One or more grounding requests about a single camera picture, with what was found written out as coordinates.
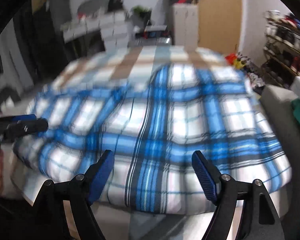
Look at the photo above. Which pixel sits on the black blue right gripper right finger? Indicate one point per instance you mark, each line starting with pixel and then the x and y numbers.
pixel 259 218

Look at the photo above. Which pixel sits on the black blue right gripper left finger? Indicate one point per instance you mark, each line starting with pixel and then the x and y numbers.
pixel 81 191

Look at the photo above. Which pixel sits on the blue white plaid shirt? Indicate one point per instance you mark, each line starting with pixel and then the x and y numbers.
pixel 153 130

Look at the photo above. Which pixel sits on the grey storage box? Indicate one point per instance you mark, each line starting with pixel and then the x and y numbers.
pixel 277 103

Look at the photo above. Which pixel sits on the grey round chair back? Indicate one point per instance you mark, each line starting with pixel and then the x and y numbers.
pixel 91 6

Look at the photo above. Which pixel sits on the white drawer desk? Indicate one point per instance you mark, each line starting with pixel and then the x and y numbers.
pixel 113 28

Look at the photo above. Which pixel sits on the checkered brown blue bed cover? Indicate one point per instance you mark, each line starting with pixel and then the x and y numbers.
pixel 139 83

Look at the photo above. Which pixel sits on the silver suitcase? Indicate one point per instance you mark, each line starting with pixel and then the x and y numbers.
pixel 161 41

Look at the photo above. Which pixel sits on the wooden shoe rack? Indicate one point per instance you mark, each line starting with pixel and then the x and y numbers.
pixel 281 49

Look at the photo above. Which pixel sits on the white locker cabinet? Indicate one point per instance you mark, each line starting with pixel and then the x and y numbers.
pixel 185 23

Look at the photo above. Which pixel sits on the wooden door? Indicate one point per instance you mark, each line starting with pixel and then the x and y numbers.
pixel 220 25

